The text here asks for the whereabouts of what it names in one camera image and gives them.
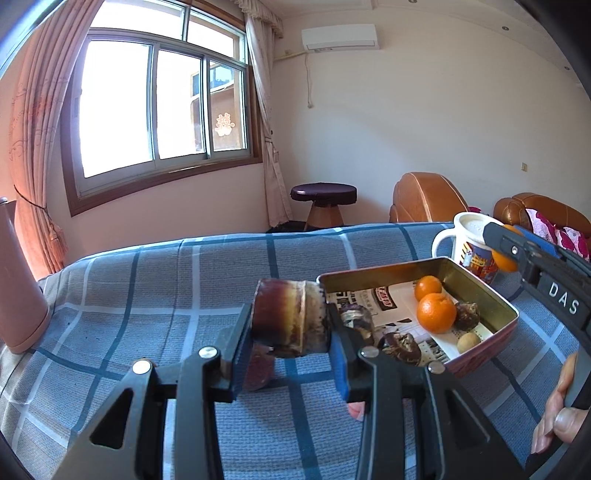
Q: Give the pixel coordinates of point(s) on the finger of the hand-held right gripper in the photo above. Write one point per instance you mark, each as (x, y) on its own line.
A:
(538, 244)
(501, 240)

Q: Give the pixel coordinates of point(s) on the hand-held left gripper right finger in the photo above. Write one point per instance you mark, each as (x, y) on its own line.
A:
(341, 374)

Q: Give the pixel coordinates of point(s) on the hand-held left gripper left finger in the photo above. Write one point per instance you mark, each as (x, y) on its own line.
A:
(240, 364)

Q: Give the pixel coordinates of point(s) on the small orange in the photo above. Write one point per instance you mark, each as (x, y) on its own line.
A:
(505, 261)
(436, 314)
(427, 288)

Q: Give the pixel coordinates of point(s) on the small sugarcane piece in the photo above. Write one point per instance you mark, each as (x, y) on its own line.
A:
(356, 321)

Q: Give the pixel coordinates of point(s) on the large sugarcane piece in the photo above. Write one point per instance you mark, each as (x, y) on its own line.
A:
(286, 318)

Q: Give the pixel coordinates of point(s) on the dark water chestnut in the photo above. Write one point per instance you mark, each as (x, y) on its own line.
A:
(401, 348)
(466, 316)

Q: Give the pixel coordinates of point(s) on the pink tin box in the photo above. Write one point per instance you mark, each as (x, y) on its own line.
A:
(480, 355)

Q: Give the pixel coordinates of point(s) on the person's right hand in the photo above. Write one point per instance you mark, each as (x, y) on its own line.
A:
(561, 415)

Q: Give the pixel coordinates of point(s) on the purple passion fruit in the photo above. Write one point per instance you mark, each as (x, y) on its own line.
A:
(256, 369)

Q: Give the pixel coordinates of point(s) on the pink floral cloth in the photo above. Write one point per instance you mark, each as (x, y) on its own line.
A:
(568, 237)

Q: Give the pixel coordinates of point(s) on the white printed mug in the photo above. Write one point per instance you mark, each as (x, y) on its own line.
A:
(466, 244)

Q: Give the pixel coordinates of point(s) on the brown leather armchair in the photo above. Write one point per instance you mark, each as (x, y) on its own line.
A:
(554, 210)
(425, 198)

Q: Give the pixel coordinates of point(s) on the printed paper liner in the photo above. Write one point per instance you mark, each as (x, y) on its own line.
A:
(401, 304)

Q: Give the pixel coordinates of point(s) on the small tan round fruit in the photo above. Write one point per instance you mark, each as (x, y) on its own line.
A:
(468, 342)

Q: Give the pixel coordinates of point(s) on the dark round stool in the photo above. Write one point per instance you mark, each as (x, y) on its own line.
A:
(323, 194)

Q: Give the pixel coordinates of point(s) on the pink patterned curtain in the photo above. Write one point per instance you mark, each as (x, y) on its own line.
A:
(272, 161)
(37, 138)

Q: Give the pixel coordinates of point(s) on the pink electric kettle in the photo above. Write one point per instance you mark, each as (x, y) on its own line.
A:
(18, 286)

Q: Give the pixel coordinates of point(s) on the white air conditioner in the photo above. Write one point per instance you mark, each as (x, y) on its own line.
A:
(339, 37)

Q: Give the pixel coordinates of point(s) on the sliding glass window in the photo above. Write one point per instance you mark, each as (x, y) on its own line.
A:
(152, 101)

